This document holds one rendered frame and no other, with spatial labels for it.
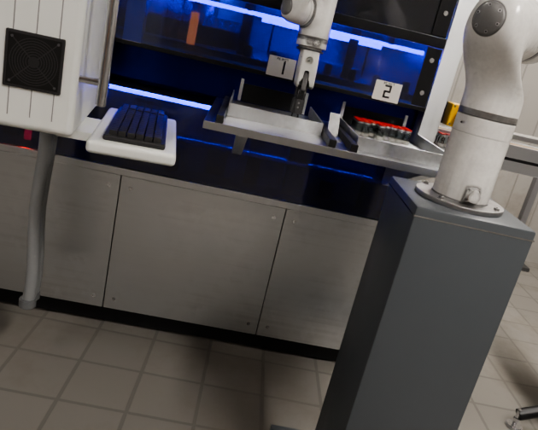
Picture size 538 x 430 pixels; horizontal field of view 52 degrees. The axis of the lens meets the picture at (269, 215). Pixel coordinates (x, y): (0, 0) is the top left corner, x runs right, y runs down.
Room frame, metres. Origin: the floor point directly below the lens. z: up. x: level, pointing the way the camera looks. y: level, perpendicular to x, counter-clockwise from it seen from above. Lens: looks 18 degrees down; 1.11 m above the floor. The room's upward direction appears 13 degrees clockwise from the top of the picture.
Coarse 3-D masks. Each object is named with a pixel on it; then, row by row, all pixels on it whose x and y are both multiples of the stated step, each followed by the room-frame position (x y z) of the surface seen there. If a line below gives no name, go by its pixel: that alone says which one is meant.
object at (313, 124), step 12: (228, 108) 1.48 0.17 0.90; (240, 108) 1.49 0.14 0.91; (252, 108) 1.49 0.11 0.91; (264, 108) 1.78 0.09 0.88; (312, 108) 1.79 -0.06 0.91; (252, 120) 1.49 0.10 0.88; (264, 120) 1.49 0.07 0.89; (276, 120) 1.50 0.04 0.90; (288, 120) 1.50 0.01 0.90; (300, 120) 1.50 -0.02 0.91; (312, 120) 1.72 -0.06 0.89; (312, 132) 1.51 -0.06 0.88
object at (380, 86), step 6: (378, 84) 1.78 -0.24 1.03; (384, 84) 1.79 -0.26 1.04; (390, 84) 1.79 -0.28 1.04; (396, 84) 1.79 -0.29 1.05; (378, 90) 1.78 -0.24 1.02; (396, 90) 1.79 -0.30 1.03; (372, 96) 1.78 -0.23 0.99; (378, 96) 1.79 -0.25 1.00; (390, 96) 1.79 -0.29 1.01; (396, 96) 1.79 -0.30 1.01; (396, 102) 1.79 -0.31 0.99
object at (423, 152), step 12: (348, 132) 1.55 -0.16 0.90; (360, 144) 1.42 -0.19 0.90; (372, 144) 1.42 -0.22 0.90; (384, 144) 1.43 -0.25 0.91; (396, 144) 1.67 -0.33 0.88; (408, 144) 1.74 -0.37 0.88; (420, 144) 1.72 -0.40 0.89; (432, 144) 1.62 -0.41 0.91; (396, 156) 1.43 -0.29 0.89; (408, 156) 1.43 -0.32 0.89; (420, 156) 1.44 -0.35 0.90; (432, 156) 1.44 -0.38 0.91
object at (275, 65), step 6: (270, 60) 1.75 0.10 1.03; (276, 60) 1.75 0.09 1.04; (282, 60) 1.75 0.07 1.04; (288, 60) 1.76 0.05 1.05; (294, 60) 1.76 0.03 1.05; (270, 66) 1.75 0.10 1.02; (276, 66) 1.75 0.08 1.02; (282, 66) 1.75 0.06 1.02; (288, 66) 1.76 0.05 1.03; (294, 66) 1.76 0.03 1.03; (270, 72) 1.75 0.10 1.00; (276, 72) 1.75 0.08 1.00; (288, 72) 1.76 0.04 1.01; (294, 72) 1.76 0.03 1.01; (288, 78) 1.76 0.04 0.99
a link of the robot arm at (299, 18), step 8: (288, 0) 1.50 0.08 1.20; (296, 0) 1.49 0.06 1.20; (304, 0) 1.48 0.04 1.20; (312, 0) 1.53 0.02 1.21; (288, 8) 1.50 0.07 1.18; (296, 8) 1.49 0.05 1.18; (304, 8) 1.49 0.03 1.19; (312, 8) 1.52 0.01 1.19; (288, 16) 1.50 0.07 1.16; (296, 16) 1.50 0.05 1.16; (304, 16) 1.51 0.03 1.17; (296, 24) 1.53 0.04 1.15; (304, 24) 1.53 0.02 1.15
